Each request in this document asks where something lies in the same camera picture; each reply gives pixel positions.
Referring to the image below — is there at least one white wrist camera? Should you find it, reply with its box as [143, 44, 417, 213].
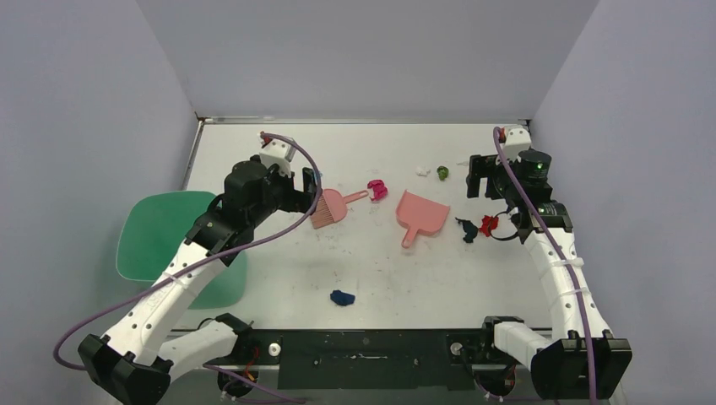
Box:
[498, 125, 532, 164]
[258, 132, 296, 177]

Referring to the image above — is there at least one pink hand brush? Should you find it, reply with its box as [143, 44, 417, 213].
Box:
[310, 188, 368, 230]

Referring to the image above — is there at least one green paper scrap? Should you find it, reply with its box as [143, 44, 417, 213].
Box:
[436, 165, 450, 181]

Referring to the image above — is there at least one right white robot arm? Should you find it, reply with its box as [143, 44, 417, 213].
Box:
[466, 148, 632, 401]

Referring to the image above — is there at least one pink dustpan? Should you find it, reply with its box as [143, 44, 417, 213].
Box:
[395, 190, 450, 249]

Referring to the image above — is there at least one dark blue paper scrap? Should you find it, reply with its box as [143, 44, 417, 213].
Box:
[329, 289, 355, 306]

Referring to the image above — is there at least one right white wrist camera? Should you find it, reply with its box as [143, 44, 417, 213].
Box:
[498, 125, 532, 164]

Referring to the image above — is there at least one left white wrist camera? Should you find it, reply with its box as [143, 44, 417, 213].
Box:
[258, 132, 296, 177]

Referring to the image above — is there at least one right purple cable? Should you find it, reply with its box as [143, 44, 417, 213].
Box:
[491, 126, 599, 403]

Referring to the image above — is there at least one magenta paper scrap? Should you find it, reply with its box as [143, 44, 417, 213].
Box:
[366, 179, 388, 202]

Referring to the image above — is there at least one green trash bin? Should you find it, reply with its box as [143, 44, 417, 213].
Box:
[116, 191, 247, 310]

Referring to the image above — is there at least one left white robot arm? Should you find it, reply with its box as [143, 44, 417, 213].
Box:
[78, 156, 322, 404]

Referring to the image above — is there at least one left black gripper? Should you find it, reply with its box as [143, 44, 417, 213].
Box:
[249, 162, 322, 226]

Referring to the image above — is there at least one red paper scrap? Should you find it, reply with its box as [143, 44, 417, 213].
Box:
[479, 215, 499, 237]

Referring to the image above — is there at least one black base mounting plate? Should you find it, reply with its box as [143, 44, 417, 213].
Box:
[210, 328, 517, 391]

